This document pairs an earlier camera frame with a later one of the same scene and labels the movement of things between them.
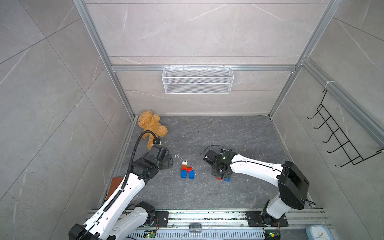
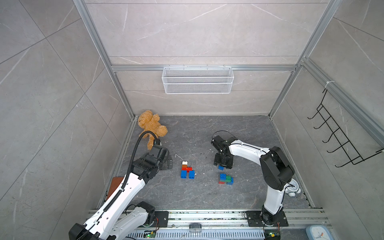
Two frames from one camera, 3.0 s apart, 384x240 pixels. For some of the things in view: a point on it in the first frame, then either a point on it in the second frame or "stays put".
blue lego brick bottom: x=191 y=174 stays put
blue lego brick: x=183 y=173 stays put
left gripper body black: x=165 y=164 stays put
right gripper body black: x=215 y=172 to x=225 y=162
